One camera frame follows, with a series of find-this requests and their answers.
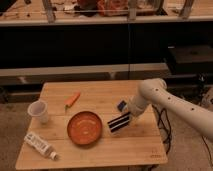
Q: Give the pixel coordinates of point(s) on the black white striped gripper finger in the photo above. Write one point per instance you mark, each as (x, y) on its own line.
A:
(119, 126)
(119, 120)

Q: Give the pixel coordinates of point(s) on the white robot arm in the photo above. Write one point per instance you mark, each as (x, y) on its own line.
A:
(154, 91)

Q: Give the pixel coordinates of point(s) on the black box on shelf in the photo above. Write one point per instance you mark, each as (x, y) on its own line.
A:
(197, 59)

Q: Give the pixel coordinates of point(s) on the white plastic cup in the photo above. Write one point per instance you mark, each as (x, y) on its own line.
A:
(38, 110)

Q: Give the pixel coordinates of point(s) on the toy carrot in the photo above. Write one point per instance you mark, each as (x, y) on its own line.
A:
(72, 100)

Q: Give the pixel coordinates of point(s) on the long wooden workbench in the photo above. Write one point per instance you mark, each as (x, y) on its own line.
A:
(91, 12)

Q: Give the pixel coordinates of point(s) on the white tube bottle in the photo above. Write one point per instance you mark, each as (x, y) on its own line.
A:
(41, 146)

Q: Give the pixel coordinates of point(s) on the orange bowl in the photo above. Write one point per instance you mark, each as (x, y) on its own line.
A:
(84, 128)

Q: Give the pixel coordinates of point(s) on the wooden folding table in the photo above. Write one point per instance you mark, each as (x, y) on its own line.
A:
(138, 144)

